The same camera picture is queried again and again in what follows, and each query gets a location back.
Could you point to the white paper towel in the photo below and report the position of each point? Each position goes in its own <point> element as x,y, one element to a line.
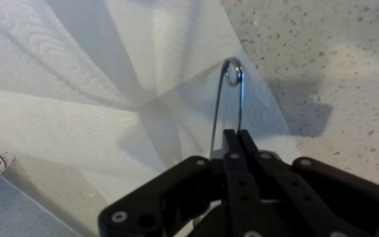
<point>110,109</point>

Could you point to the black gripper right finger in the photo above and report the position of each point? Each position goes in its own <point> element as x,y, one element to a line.
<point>321,197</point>

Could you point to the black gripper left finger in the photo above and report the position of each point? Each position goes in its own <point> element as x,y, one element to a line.
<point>184,197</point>

